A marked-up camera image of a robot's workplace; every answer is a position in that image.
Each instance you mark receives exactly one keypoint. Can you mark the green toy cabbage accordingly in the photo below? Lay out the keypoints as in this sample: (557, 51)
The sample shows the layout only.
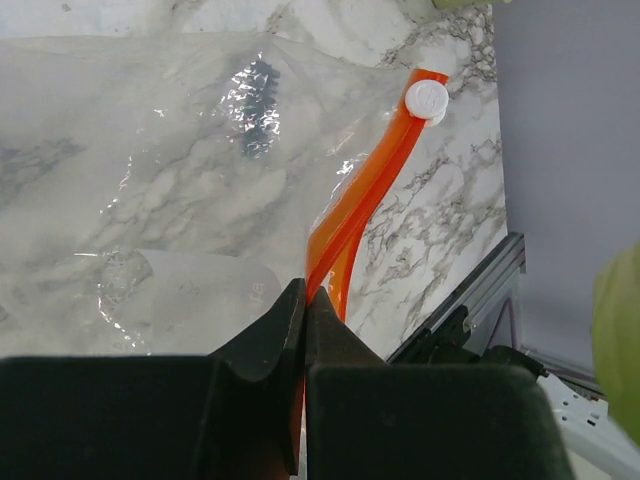
(615, 337)

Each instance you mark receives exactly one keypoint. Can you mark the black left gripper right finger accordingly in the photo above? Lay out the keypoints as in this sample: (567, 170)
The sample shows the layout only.
(367, 419)

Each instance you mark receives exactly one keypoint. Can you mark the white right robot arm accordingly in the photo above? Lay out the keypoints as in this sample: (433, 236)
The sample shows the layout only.
(586, 424)

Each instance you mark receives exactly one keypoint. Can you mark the aluminium frame rail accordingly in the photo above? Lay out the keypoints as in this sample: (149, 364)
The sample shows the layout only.
(470, 300)

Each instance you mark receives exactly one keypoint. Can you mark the clear zip bag orange zipper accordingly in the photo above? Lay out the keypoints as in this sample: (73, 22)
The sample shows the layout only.
(131, 221)

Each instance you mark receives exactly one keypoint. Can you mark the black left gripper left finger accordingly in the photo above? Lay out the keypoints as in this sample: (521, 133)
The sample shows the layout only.
(232, 414)

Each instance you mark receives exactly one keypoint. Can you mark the green perforated plastic basket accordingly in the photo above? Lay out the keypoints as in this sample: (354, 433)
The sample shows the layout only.
(453, 4)

